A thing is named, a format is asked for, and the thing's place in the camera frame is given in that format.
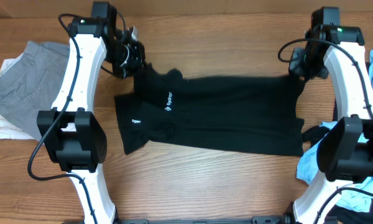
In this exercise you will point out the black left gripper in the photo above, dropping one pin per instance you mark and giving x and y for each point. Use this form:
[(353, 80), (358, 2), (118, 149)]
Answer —
[(137, 61)]

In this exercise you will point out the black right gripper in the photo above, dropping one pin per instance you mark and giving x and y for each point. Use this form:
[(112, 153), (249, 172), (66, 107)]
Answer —
[(295, 69)]

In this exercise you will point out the black t-shirt with white logo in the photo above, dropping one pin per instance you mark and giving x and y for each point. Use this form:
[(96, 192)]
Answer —
[(242, 114)]

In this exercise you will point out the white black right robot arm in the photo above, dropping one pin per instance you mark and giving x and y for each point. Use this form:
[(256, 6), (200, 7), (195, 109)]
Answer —
[(345, 155)]

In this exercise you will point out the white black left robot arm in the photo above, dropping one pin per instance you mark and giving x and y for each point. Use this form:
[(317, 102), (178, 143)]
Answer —
[(70, 132)]

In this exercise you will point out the grey folded shorts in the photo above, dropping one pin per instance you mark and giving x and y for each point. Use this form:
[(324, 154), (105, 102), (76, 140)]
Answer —
[(42, 50)]

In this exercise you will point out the light blue garment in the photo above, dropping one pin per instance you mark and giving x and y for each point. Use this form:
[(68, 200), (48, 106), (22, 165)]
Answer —
[(360, 174)]

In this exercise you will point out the white folded cloth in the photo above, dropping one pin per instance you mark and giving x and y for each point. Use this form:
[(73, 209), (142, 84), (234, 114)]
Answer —
[(6, 130)]

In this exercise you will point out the black garment in pile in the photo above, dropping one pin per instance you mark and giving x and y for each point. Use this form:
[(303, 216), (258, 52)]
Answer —
[(345, 174)]

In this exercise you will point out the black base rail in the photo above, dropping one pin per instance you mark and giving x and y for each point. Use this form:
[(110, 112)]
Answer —
[(274, 219)]

